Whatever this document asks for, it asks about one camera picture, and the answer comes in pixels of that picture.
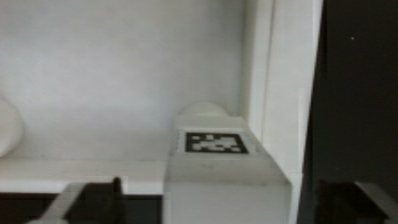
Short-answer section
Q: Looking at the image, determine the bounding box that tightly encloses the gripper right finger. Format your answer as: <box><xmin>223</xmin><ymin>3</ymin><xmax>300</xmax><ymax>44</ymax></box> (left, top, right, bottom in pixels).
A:
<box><xmin>355</xmin><ymin>182</ymin><xmax>398</xmax><ymax>224</ymax></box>

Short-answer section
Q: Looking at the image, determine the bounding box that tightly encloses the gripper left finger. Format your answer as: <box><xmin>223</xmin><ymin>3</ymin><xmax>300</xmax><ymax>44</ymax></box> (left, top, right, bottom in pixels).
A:
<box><xmin>26</xmin><ymin>177</ymin><xmax>124</xmax><ymax>224</ymax></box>

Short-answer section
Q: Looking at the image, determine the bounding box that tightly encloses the white square table top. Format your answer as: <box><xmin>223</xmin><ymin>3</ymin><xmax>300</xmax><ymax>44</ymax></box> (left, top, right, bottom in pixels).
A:
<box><xmin>0</xmin><ymin>0</ymin><xmax>325</xmax><ymax>224</ymax></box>

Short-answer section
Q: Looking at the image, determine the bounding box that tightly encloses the white table leg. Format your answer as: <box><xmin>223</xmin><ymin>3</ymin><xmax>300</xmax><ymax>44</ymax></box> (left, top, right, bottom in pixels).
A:
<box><xmin>163</xmin><ymin>102</ymin><xmax>291</xmax><ymax>224</ymax></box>

